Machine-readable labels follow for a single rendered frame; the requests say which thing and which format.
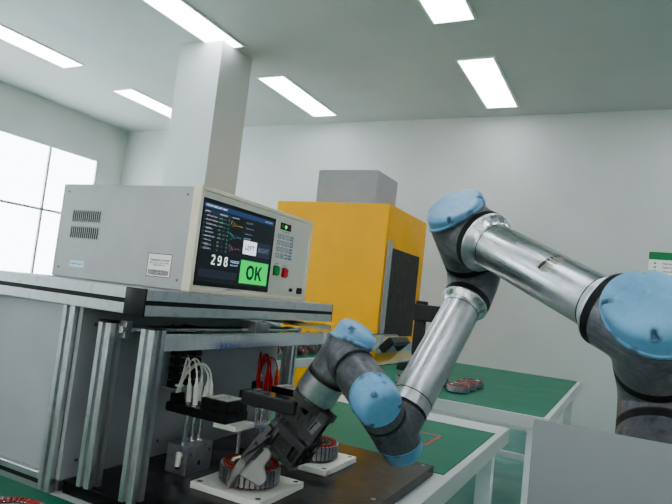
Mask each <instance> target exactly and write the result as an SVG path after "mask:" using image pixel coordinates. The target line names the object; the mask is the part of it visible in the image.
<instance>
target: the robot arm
mask: <svg viewBox="0 0 672 504"><path fill-rule="evenodd" d="M427 222H428V225H429V231H430V232H431V233H432V236H433V238H434V241H435V243H436V246H437V249H438V251H439V254H440V256H441V259H442V261H443V264H444V266H445V269H446V272H447V286H446V288H445V290H444V291H443V294H442V300H443V304H442V305H441V307H440V309H439V311H438V312H437V314H436V316H435V318H434V319H433V321H432V323H431V324H430V326H429V328H428V330H427V331H426V333H425V335H424V337H423V338H422V340H421V342H420V344H419V345H418V347H417V349H416V351H415V352H414V354H413V356H412V358H411V359H410V361H409V363H408V365H407V366H406V368H405V370H404V371H403V373H402V375H401V377H400V378H399V380H398V382H397V384H396V385H395V384H394V382H393V381H392V380H391V379H390V378H389V377H388V376H387V375H386V374H385V372H384V371H383V370H382V369H381V367H380V366H379V365H378V363H377V362H376V361H375V360H374V358H373V356H372V355H371V354H370V352H372V351H373V348H374V346H375V345H376V342H377V341H376V337H375V335H374V334H373V333H372V332H371V331H370V330H369V329H368V328H366V327H365V326H364V325H362V324H361V323H359V322H357V321H355V320H352V319H349V318H345V319H342V320H341V321H340V322H339V323H338V325H337V326H336V327H335V329H334V330H333V331H332V333H330V334H329V335H330V336H329V337H328V339H327V340H326V342H325V343H324V345H323V346H322V348H321V349H320V351H319V352H318V354H317V355H316V357H315V358H314V360H313V361H312V363H311V364H310V366H309V367H308V368H307V370H306V371H305V373H304V374H303V376H302V377H301V379H300V380H299V382H298V384H297V385H298V386H297V387H296V388H295V390H294V391H293V396H294V397H291V396H286V395H282V394H278V393H273V392H269V391H264V390H263V389H261V388H253V389H250V390H244V391H243V392H242V397H241V403H242V404H245V405H249V406H251V407H253V408H262V409H266V410H270V411H274V412H278V416H277V417H276V418H274V419H273V420H272V421H271V422H270V423H269V424H268V425H267V427H266V428H265V429H264V430H263V431H262V432H261V433H260V434H259V435H258V436H257V437H256V438H255V439H254V440H253V441H252V443H251V444H250V445H249V446H248V448H247V449H246V450H245V452H244V453H243V454H242V456H241V458H240V459H239V461H238V462H237V463H236V465H235V467H234V469H233V470H232V472H231V474H230V476H229V479H228V482H227V487H228V488H230V487H231V486H232V485H233V484H234V483H235V482H236V481H237V480H238V479H239V477H240V476H242V477H243V478H245V479H247V480H248V481H250V482H252V483H253V484H255V485H257V486H262V485H263V484H264V483H265V482H266V480H267V475H266V472H265V465H266V463H267V462H268V461H269V460H270V458H274V459H276V460H277V461H278V462H279V461H280V462H281V463H282V464H283V465H284V466H285V467H286V468H287V469H288V470H289V471H290V470H291V469H292V470H294V471H296V470H297V469H298V466H299V465H302V464H305V463H307V462H308V463H309V462H310V460H311V459H312V457H313V456H314V455H315V453H316V452H317V450H318V449H319V447H320V446H321V444H322V443H323V442H324V440H323V439H322V438H321V435H322V433H323V432H324V431H325V429H326V428H327V426H328V425H329V424H330V423H333V422H334V421H335V419H336V418H337V417H338V416H337V415H336V414H334V413H333V412H332V411H331V410H330V408H332V407H333V406H334V404H335V403H336V401H337V400H338V399H339V397H340V396H341V394H342V393H343V395H344V396H345V398H346V399H347V401H348V403H349V404H350V407H351V409H352V411H353V413H354V414H355V415H356V416H357V417H358V419H359V420H360V422H361V423H362V425H363V427H364V428H365V429H366V431H367V432H368V434H369V436H370V437H371V439H372V440H373V442H374V444H375V446H376V449H377V450H378V452H379V453H380V454H382V456H383V457H384V458H385V460H386V461H387V462H388V463H389V464H391V465H393V466H396V467H405V466H408V465H411V464H412V463H414V462H415V461H416V460H417V459H418V458H419V457H420V455H421V453H422V449H423V443H422V438H421V435H420V433H419V432H420V430H421V428H422V427H423V425H424V422H425V420H426V419H427V417H428V415H429V413H430V411H431V409H432V407H433V405H434V403H435V401H436V400H437V398H438V396H439V394H440V392H441V390H442V388H443V386H444V384H445V382H446V380H447V378H448V376H449V374H450V372H451V370H452V369H453V367H454V365H455V363H456V361H457V359H458V357H459V355H460V353H461V351H462V349H463V347H464V345H465V343H466V341H467V339H468V338H469V336H470V334H471V332H472V330H473V328H474V326H475V324H476V322H477V320H481V319H483V318H484V317H485V316H486V314H487V312H488V310H489V308H490V306H491V304H492V302H493V300H494V297H495V295H496V292H497V289H498V286H499V282H500V278H501V279H503V280H505V281H506V282H508V283H510V284H511V285H513V286H515V287H516V288H518V289H520V290H521V291H523V292H525V293H526V294H528V295H530V296H531V297H533V298H535V299H536V300H538V301H540V302H541V303H543V304H545V305H546V306H548V307H550V308H551V309H553V310H555V311H556V312H558V313H560V314H561V315H563V316H565V317H566V318H568V319H570V320H571V321H573V322H575V323H576V324H578V331H579V334H580V336H581V337H582V339H584V340H585V341H586V342H588V343H589V344H591V345H592V346H594V347H596V348H597V349H599V350H601V351H602V352H604V353H605V354H607V355H608V356H609V357H610V358H611V360H612V366H613V371H614V376H615V381H616V386H617V413H616V428H615V434H619V435H625V436H630V437H635V438H641V439H646V440H652V441H657V442H662V443H668V444H672V276H671V275H669V274H666V273H663V272H659V271H653V270H647V273H641V272H640V270H635V271H629V272H626V273H621V272H619V273H614V274H611V275H609V276H607V275H605V274H603V273H601V272H599V271H597V270H595V269H593V268H590V267H588V266H586V265H584V264H582V263H580V262H578V261H576V260H574V259H572V258H570V257H568V256H566V255H564V254H562V253H560V252H558V251H556V250H553V249H551V248H549V247H547V246H545V245H543V244H541V243H539V242H537V241H535V240H533V239H531V238H529V237H527V236H525V235H523V234H521V233H519V232H516V231H514V230H512V229H511V226H510V223H509V221H508V220H507V219H506V218H505V217H504V216H502V215H500V214H498V213H496V212H494V211H492V210H490V209H489V208H488V207H487V206H486V199H485V198H484V197H483V195H482V193H481V192H479V191H477V190H473V189H465V190H459V191H456V192H453V193H450V194H448V195H446V196H444V197H442V198H441V199H439V200H438V201H436V202H435V203H434V204H433V205H432V206H431V208H430V209H429V211H428V213H427ZM266 445H271V447H270V448H271V449H272V451H270V450H269V449H268V448H265V447H266Z"/></svg>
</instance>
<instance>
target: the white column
mask: <svg viewBox="0 0 672 504"><path fill-rule="evenodd" d="M251 66H252V59H250V58H249V57H247V56H246V55H245V54H243V53H242V52H240V51H239V50H238V49H236V48H233V47H232V46H231V45H229V44H228V43H226V42H225V41H224V40H222V41H214V42H205V43H204V42H198V43H190V44H182V45H180V53H179V60H178V67H177V74H176V82H175V89H174V96H173V104H172V111H171V118H170V126H169V133H168V140H167V148H166V155H165V162H164V169H163V177H162V184H161V186H195V185H196V184H203V185H206V186H209V187H212V188H215V189H218V190H221V191H224V192H227V193H230V194H233V195H235V192H236V184H237V177H238V169H239V161H240V153H241V145H242V137H243V129H244V121H245V113H246V106H247V98H248V90H249V82H250V74H251Z"/></svg>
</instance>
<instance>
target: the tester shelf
mask: <svg viewBox="0 0 672 504"><path fill-rule="evenodd" d="M0 294H1V295H7V296H14V297H20V298H26V299H33V300H39V301H46V302H52V303H58V304H65V305H71V306H77V307H84V308H90V309H97V310H103V311H109V312H116V313H122V314H127V315H134V316H140V317H174V318H212V319H250V320H288V321H325V322H331V321H332V312H333V305H331V304H323V303H313V302H305V301H304V302H297V301H285V300H274V299H262V298H250V297H238V296H227V295H215V294H203V293H191V292H183V291H177V290H169V289H161V288H153V287H145V286H137V285H129V284H120V283H112V282H104V281H96V280H88V279H80V278H72V277H64V276H56V275H46V274H36V273H25V272H15V271H4V270H0Z"/></svg>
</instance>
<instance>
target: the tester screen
mask: <svg viewBox="0 0 672 504"><path fill-rule="evenodd" d="M273 227H274V222H272V221H269V220H266V219H263V218H259V217H256V216H253V215H250V214H246V213H243V212H240V211H236V210H233V209H230V208H227V207H223V206H220V205H217V204H213V203H210V202H207V201H205V208H204V215H203V223H202V230H201V238H200V246H199V253H198V261H197V269H196V276H195V281H201V282H210V283H219V284H228V285H237V286H245V287H254V288H263V289H266V286H259V285H250V284H242V283H238V281H239V273H240V265H241V259H242V260H247V261H253V262H258V263H264V264H269V260H270V255H269V259H266V258H261V257H256V256H251V255H246V254H242V251H243V243H244V240H247V241H252V242H256V243H260V244H264V245H269V246H271V244H272V236H273ZM211 253H212V254H217V255H223V256H228V257H229V265H228V268H222V267H215V266H209V264H210V256H211ZM199 268H204V269H211V270H218V271H225V272H232V273H236V281H233V280H225V279H217V278H209V277H201V276H198V269H199Z"/></svg>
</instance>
